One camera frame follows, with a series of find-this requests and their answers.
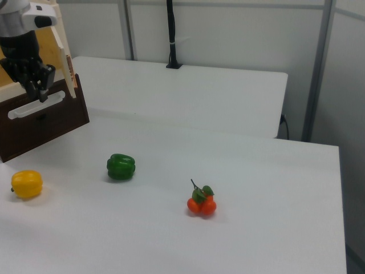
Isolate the thick grey metal frame post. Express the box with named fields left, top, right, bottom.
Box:
left=301, top=0, right=335, bottom=143

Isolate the dark brown wooden drawer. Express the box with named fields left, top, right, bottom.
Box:
left=0, top=73, right=91, bottom=163

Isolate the green bell pepper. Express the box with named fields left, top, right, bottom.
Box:
left=106, top=153, right=136, bottom=182

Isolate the orange tomato cluster with leaves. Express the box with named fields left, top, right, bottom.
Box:
left=186, top=179, right=218, bottom=217

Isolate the thin grey metal frame post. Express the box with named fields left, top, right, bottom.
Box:
left=121, top=0, right=136, bottom=61

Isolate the cream cabinet door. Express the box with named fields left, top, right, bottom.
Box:
left=50, top=3, right=78, bottom=99

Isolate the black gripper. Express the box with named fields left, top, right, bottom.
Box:
left=0, top=56, right=56, bottom=103

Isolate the white drawer handle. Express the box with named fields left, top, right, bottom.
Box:
left=7, top=90, right=66, bottom=120

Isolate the black camera pole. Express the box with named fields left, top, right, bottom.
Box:
left=166, top=0, right=179, bottom=66

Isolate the yellow bell pepper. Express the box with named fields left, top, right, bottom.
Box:
left=10, top=170, right=43, bottom=200

